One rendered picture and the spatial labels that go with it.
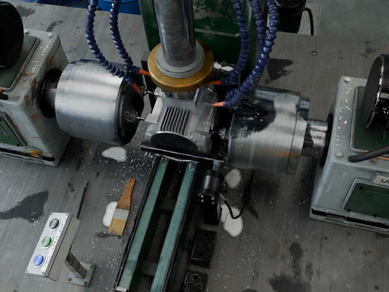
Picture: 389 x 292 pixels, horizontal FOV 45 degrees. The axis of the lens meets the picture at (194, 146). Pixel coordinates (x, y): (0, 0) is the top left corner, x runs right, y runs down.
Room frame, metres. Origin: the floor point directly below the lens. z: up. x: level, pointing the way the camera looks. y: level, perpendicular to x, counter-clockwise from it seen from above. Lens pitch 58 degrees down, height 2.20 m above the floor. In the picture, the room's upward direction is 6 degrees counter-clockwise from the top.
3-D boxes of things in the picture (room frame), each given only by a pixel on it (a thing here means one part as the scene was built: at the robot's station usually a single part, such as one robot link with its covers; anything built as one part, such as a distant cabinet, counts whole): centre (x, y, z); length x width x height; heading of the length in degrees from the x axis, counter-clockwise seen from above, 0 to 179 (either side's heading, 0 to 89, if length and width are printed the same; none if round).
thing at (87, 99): (0.93, 0.32, 1.04); 0.37 x 0.25 x 0.25; 71
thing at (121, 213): (0.66, 0.25, 0.80); 0.21 x 0.05 x 0.01; 163
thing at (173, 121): (0.83, 0.03, 1.02); 0.20 x 0.19 x 0.19; 161
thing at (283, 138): (0.73, -0.24, 1.04); 0.41 x 0.25 x 0.25; 71
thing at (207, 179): (0.75, -0.13, 0.92); 0.45 x 0.13 x 0.24; 161
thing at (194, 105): (0.86, 0.01, 1.11); 0.12 x 0.11 x 0.07; 161
